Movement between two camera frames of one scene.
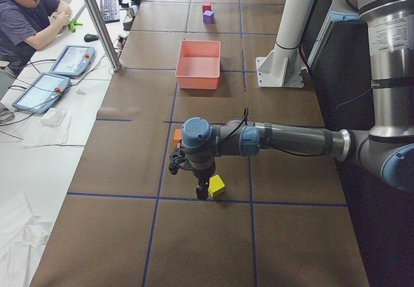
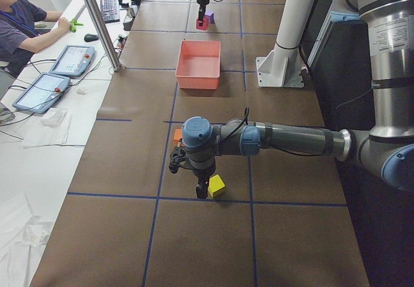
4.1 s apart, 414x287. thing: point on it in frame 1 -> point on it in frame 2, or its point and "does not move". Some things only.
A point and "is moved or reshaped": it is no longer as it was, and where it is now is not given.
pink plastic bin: x=198 y=66 does not move
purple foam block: x=208 y=17 does not move
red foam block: x=206 y=6 is moved or reshaped
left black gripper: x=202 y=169 does not move
